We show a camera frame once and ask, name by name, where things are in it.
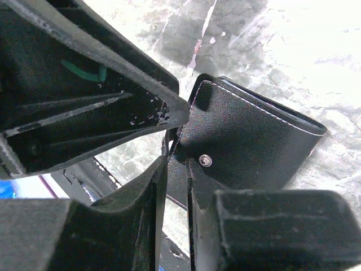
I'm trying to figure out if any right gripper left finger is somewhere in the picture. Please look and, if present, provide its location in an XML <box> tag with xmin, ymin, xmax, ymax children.
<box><xmin>1</xmin><ymin>156</ymin><xmax>167</xmax><ymax>270</ymax></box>

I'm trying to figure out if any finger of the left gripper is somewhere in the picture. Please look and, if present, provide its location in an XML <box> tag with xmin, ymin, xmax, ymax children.
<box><xmin>1</xmin><ymin>1</ymin><xmax>190</xmax><ymax>180</ymax></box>
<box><xmin>50</xmin><ymin>0</ymin><xmax>179</xmax><ymax>94</ymax></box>

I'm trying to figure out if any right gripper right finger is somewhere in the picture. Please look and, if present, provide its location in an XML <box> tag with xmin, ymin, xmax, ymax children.
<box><xmin>186</xmin><ymin>159</ymin><xmax>360</xmax><ymax>270</ymax></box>

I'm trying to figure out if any black leather card holder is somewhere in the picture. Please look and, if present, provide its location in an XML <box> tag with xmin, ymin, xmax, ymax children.
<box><xmin>167</xmin><ymin>73</ymin><xmax>327</xmax><ymax>208</ymax></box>

